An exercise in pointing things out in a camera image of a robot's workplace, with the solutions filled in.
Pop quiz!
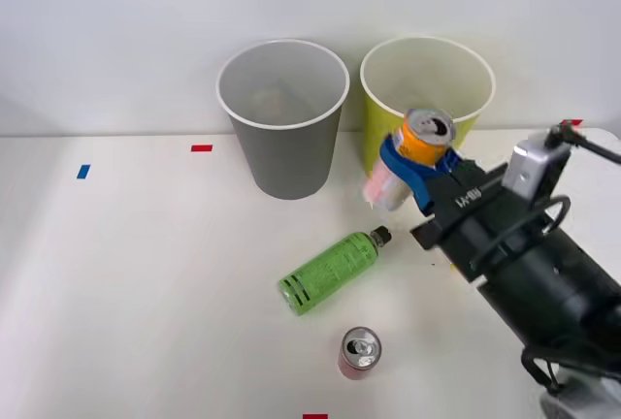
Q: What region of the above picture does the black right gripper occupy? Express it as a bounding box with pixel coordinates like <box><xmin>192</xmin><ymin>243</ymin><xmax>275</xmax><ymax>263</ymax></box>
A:
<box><xmin>379</xmin><ymin>136</ymin><xmax>555</xmax><ymax>285</ymax></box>

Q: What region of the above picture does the orange and white drink can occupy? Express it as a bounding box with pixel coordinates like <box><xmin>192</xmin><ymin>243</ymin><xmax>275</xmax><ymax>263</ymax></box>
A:
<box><xmin>363</xmin><ymin>108</ymin><xmax>460</xmax><ymax>212</ymax></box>

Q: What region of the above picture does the yellow-green plastic waste bin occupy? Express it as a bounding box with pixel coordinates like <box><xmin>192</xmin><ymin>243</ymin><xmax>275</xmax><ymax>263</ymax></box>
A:
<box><xmin>359</xmin><ymin>36</ymin><xmax>497</xmax><ymax>181</ymax></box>

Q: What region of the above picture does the grey plastic waste bin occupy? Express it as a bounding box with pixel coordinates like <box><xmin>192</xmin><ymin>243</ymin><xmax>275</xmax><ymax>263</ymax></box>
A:
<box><xmin>215</xmin><ymin>39</ymin><xmax>351</xmax><ymax>201</ymax></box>

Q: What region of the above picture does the green plastic bottle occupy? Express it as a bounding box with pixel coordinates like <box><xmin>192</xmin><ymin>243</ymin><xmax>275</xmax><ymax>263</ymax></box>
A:
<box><xmin>278</xmin><ymin>225</ymin><xmax>393</xmax><ymax>318</ymax></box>

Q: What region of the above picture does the red drink can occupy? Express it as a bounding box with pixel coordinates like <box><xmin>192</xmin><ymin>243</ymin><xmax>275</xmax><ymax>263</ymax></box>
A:
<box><xmin>338</xmin><ymin>325</ymin><xmax>383</xmax><ymax>381</ymax></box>

